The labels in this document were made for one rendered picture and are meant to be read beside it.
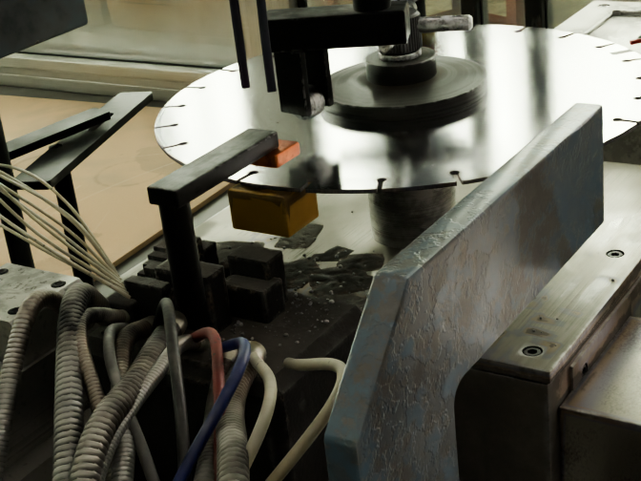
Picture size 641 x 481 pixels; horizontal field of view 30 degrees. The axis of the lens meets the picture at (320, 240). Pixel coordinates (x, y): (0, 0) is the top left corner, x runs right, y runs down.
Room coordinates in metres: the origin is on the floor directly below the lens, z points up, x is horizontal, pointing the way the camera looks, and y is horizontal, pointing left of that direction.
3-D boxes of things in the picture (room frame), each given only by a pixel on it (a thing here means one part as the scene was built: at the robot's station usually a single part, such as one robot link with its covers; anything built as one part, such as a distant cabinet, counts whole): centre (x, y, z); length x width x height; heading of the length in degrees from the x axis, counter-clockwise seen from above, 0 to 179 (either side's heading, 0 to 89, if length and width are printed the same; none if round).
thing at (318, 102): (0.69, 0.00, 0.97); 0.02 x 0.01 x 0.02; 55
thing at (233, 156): (0.60, 0.05, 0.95); 0.10 x 0.03 x 0.07; 145
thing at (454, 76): (0.76, -0.07, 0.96); 0.11 x 0.11 x 0.03
